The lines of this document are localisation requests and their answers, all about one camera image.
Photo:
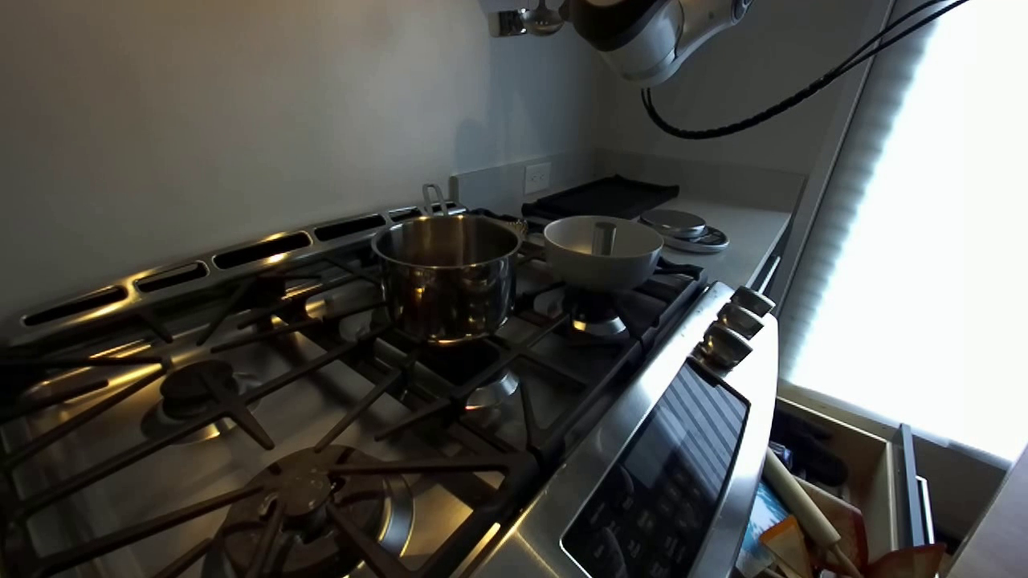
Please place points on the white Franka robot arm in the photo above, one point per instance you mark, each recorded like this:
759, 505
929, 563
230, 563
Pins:
653, 42

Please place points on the silver pot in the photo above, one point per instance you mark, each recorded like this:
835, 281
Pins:
445, 284

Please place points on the white bowl with centre tube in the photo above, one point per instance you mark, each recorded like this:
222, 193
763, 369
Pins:
598, 262

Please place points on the black tray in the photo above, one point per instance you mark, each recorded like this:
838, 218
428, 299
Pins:
598, 198

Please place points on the silver stove knob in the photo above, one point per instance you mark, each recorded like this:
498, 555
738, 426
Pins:
755, 299
723, 346
740, 322

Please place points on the stainless steel gas range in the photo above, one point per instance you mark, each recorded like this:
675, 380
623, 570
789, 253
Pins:
663, 481

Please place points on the wooden rolling pin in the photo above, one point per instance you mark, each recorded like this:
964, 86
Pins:
808, 515

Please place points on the white wall outlet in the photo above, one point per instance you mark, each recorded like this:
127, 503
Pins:
537, 178

